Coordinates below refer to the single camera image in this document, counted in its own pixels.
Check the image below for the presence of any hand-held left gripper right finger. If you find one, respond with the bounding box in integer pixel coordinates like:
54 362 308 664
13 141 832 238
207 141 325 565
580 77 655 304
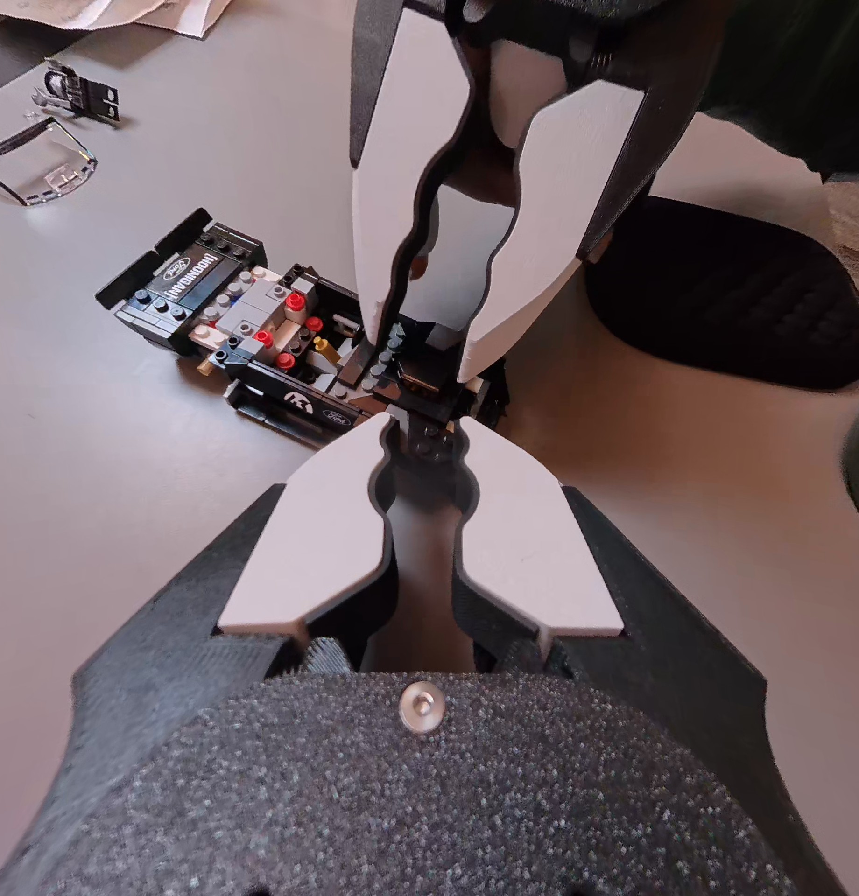
451 416 627 662

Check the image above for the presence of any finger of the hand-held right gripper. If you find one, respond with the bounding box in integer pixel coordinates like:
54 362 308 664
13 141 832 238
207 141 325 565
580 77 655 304
455 79 649 387
350 7 475 345

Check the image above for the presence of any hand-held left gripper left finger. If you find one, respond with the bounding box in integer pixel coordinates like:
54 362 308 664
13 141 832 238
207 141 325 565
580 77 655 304
216 413 400 659

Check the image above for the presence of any lego car model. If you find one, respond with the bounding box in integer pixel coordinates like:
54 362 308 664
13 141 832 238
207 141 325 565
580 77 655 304
95 208 512 456

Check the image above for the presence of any small black lego assembly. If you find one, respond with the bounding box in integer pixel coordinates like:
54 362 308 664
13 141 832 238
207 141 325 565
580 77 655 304
32 61 124 127

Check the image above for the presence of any clear lego windshield piece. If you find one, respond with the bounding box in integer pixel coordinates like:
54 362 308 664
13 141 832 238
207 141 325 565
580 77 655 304
0 115 100 208

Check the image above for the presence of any crumpled white paper bag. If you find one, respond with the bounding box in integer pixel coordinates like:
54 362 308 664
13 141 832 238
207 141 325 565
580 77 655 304
0 0 234 39

